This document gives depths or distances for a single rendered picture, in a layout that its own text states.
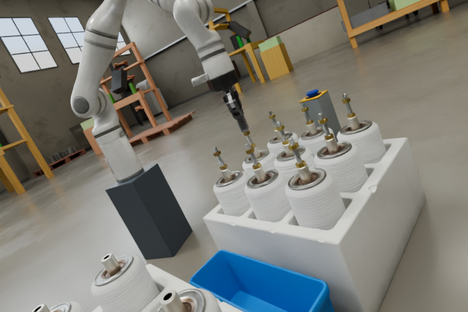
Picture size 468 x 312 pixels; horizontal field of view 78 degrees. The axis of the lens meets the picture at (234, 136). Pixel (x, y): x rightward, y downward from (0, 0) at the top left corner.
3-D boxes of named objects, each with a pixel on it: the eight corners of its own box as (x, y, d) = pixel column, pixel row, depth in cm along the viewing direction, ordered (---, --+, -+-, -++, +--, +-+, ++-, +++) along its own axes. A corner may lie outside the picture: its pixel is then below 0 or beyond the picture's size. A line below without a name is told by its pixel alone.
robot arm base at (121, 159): (113, 184, 101) (89, 141, 97) (131, 172, 109) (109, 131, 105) (132, 180, 96) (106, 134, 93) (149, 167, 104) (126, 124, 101)
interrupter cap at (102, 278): (90, 281, 54) (88, 278, 54) (125, 253, 59) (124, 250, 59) (102, 293, 49) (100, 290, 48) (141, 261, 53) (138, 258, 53)
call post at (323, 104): (330, 184, 101) (299, 102, 95) (338, 174, 106) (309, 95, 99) (349, 184, 96) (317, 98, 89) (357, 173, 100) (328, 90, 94)
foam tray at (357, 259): (229, 272, 80) (202, 217, 76) (301, 193, 104) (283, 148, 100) (371, 328, 50) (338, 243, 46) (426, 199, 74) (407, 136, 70)
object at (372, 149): (352, 202, 74) (329, 138, 70) (364, 182, 81) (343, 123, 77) (393, 203, 67) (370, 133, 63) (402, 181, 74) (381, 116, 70)
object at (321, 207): (351, 234, 63) (323, 161, 60) (370, 263, 54) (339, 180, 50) (309, 249, 64) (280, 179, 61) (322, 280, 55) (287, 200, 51)
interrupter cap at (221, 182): (211, 186, 75) (209, 184, 75) (232, 171, 78) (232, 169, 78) (225, 189, 68) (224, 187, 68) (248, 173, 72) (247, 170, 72)
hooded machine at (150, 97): (159, 113, 1275) (143, 81, 1243) (170, 108, 1243) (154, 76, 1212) (147, 120, 1203) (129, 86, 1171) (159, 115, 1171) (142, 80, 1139)
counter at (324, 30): (350, 40, 665) (338, 4, 647) (255, 79, 775) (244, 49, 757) (349, 37, 733) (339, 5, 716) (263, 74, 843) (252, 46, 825)
